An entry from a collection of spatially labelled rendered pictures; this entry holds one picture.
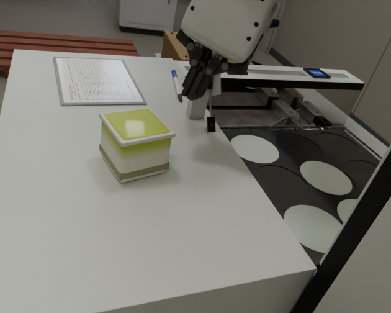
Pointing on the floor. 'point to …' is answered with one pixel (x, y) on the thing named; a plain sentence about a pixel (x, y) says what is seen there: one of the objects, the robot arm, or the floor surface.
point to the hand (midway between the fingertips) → (195, 84)
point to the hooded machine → (146, 16)
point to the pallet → (105, 48)
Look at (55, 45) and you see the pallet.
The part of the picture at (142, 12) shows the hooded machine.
